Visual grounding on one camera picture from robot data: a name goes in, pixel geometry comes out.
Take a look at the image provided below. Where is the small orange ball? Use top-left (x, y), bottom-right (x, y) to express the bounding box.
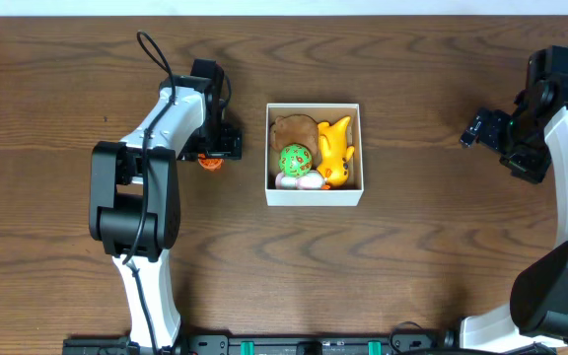
top-left (198, 154), bottom-right (224, 172)

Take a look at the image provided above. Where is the green numbered dice ball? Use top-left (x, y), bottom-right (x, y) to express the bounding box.
top-left (278, 143), bottom-right (313, 178)

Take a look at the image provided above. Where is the brown plush toy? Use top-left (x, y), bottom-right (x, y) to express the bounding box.
top-left (269, 114), bottom-right (319, 156)

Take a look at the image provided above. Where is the white cardboard box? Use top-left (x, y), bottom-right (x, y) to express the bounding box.
top-left (264, 103), bottom-right (365, 207)

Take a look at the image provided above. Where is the white pink duck toy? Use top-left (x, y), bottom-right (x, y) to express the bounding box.
top-left (275, 171), bottom-right (330, 190)

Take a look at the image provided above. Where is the yellow rubber duck toy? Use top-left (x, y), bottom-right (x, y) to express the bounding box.
top-left (317, 115), bottom-right (355, 188)

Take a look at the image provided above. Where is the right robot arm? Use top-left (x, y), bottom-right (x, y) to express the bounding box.
top-left (459, 72), bottom-right (568, 353)

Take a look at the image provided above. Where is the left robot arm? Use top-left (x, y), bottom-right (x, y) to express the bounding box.
top-left (89, 73), bottom-right (242, 354)

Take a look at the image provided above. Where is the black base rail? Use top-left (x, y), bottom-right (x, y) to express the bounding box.
top-left (61, 326), bottom-right (557, 355)

